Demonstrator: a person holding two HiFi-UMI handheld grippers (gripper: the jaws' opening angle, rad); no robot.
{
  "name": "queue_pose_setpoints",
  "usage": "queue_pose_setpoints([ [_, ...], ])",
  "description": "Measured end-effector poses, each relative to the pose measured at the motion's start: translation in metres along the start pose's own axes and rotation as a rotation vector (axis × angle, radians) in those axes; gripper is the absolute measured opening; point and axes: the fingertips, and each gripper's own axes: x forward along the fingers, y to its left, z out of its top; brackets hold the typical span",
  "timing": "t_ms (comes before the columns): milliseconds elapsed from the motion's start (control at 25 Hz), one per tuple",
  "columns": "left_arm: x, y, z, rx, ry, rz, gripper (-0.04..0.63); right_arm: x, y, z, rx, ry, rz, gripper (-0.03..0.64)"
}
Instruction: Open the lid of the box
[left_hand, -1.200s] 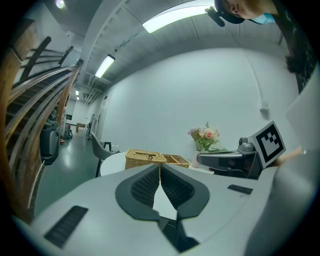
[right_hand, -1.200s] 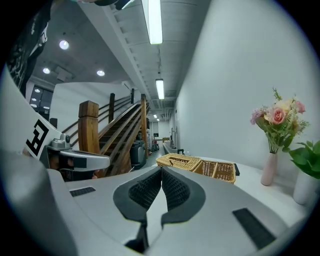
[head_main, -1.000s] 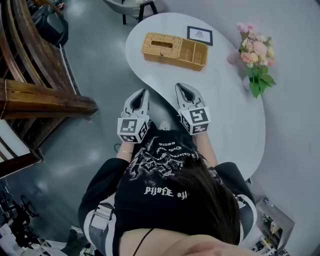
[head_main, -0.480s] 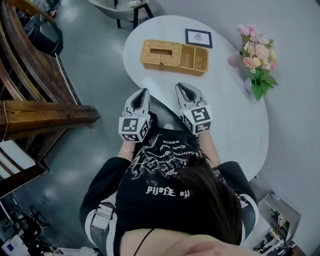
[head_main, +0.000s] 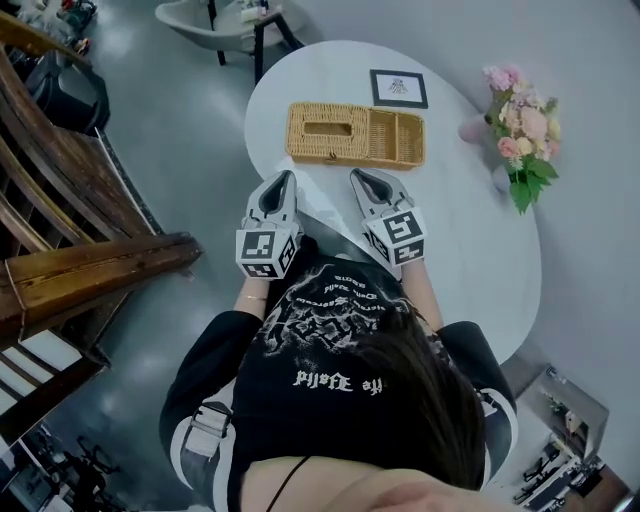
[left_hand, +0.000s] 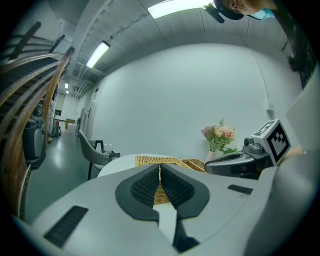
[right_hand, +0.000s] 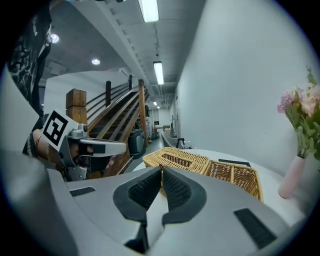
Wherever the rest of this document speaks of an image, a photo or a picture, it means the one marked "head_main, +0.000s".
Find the person's black printed shirt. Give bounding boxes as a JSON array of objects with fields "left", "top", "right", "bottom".
[{"left": 158, "top": 233, "right": 520, "bottom": 512}]

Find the pink flower bouquet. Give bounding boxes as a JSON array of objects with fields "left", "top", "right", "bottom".
[{"left": 481, "top": 63, "right": 562, "bottom": 217}]

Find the person's right forearm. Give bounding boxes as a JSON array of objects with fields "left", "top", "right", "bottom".
[{"left": 398, "top": 259, "right": 445, "bottom": 332}]

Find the black framed picture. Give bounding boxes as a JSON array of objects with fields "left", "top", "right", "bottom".
[{"left": 369, "top": 68, "right": 430, "bottom": 111}]

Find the woven wicker box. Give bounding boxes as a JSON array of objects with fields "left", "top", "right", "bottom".
[{"left": 284, "top": 101, "right": 428, "bottom": 172}]

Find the person's left forearm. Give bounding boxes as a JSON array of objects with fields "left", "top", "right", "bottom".
[{"left": 232, "top": 271, "right": 272, "bottom": 317}]

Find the woven wicker box lid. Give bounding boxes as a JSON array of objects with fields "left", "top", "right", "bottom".
[{"left": 284, "top": 101, "right": 374, "bottom": 162}]

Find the black bin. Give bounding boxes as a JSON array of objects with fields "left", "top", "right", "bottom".
[{"left": 22, "top": 48, "right": 112, "bottom": 137}]

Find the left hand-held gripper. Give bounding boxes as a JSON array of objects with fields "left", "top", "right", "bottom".
[{"left": 234, "top": 169, "right": 302, "bottom": 283}]

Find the white bag strap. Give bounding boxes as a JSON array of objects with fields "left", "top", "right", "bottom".
[{"left": 188, "top": 401, "right": 235, "bottom": 457}]

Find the grey metal cabinet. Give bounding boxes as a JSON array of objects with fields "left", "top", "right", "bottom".
[{"left": 498, "top": 363, "right": 612, "bottom": 504}]

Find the grey armchair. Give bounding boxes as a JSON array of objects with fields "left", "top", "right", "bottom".
[{"left": 153, "top": 0, "right": 307, "bottom": 67}]

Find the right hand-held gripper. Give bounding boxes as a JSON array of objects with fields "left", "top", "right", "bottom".
[{"left": 348, "top": 168, "right": 427, "bottom": 269}]

